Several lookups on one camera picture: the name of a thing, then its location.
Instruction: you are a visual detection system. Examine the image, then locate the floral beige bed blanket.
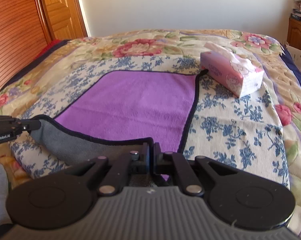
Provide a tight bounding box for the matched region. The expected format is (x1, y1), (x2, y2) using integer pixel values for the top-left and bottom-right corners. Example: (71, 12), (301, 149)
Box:
(0, 29), (301, 237)

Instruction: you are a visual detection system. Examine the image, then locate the wooden slatted wardrobe door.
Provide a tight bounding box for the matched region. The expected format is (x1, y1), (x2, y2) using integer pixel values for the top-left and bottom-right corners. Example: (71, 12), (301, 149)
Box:
(0, 0), (52, 90)

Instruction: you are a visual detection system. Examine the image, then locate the blue floral white sheet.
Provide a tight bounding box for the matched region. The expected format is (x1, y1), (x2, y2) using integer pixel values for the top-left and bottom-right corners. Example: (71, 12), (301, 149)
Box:
(18, 56), (289, 186)

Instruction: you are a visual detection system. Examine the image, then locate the pink cotton tissue pack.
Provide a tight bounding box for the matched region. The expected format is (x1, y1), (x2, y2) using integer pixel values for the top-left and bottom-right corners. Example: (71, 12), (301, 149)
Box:
(200, 42), (264, 98)

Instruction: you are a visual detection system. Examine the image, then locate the purple and grey towel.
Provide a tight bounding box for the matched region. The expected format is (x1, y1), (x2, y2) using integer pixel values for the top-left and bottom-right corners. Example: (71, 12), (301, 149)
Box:
(30, 70), (200, 165)

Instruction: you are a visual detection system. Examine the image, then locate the white paper by cabinet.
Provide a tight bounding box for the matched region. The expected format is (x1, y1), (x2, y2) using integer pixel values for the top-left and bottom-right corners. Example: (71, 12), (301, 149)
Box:
(285, 45), (301, 71)

